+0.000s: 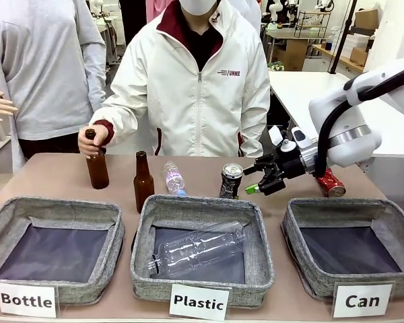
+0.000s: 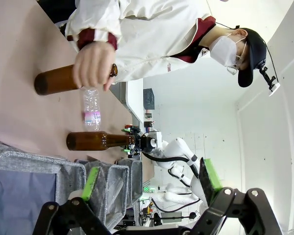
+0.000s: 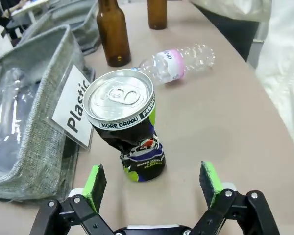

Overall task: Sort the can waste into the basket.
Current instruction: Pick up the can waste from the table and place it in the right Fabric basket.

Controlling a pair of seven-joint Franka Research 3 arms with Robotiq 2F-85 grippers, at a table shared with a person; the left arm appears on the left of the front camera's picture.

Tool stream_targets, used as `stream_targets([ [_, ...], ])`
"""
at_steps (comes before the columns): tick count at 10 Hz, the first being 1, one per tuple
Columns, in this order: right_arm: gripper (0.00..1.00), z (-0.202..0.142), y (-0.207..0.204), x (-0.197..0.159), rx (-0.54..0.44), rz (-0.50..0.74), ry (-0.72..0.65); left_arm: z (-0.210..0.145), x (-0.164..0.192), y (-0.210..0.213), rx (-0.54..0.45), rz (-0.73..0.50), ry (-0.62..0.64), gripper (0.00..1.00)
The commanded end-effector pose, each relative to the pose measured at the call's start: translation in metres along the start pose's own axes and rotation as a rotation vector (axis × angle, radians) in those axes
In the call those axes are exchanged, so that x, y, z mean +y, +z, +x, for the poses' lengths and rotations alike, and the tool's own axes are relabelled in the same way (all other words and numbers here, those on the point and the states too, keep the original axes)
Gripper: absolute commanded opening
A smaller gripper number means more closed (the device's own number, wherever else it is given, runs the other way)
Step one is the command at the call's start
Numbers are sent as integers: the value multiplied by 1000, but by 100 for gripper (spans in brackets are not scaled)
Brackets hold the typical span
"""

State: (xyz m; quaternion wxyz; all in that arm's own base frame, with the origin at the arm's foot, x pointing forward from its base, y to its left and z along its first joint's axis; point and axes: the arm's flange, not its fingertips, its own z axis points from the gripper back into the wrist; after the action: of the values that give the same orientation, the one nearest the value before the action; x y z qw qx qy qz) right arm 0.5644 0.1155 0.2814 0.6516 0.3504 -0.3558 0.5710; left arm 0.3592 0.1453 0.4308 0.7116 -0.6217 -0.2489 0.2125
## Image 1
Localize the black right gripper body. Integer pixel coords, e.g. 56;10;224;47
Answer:
274;150;317;182

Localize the brown glass bottle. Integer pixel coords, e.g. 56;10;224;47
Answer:
84;129;110;190
133;151;156;215

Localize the person's right forearm white sleeve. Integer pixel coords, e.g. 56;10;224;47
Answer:
89;94;145;144

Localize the black drink can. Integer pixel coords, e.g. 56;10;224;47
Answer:
219;163;245;199

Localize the red drink can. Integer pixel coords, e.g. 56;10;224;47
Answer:
316;168;347;199

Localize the gray fabric basket plastic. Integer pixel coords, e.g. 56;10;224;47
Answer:
130;194;275;308

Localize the gray fabric basket can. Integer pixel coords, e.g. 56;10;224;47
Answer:
281;197;404;301

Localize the white sign reading Can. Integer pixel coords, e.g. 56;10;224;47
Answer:
333;283;395;319

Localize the gray fabric basket bottle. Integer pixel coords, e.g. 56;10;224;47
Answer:
0;196;126;306

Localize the person's right hand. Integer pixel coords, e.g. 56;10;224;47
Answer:
77;122;110;159

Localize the white background table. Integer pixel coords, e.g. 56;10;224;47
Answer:
268;70;404;159

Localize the small clear plastic water bottle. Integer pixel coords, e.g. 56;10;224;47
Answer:
162;161;189;197

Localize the person in white jacket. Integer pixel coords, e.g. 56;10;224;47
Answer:
89;0;272;158

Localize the large clear plastic bottle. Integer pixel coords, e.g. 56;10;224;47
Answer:
147;220;257;279

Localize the large cardboard box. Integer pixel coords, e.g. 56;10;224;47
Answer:
275;39;311;72

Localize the wooden workbench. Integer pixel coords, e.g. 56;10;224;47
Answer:
311;43;365;73

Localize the brown glass bottle, slim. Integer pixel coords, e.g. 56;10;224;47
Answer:
133;151;156;215

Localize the small cardboard box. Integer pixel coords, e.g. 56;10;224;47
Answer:
349;46;370;67

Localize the white sign reading Plastic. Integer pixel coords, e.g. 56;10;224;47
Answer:
169;283;231;322

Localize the black diagonal pole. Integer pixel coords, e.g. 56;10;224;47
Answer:
327;0;358;75

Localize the cardboard box on shelf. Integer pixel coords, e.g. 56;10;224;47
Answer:
354;8;380;30

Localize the white face mask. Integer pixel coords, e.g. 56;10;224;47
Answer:
180;0;224;16

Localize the person in gray sweatshirt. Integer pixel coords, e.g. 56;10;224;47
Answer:
0;0;108;173

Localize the mannequin hand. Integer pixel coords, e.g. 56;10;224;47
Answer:
0;89;20;123

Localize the white sign reading Bottle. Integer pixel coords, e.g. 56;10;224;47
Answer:
0;281;60;319

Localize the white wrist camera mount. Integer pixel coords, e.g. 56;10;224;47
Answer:
268;124;316;156

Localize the black robot cable hose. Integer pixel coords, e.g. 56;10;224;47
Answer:
314;77;404;178

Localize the metal wire rack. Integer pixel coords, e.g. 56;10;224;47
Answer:
294;9;331;38

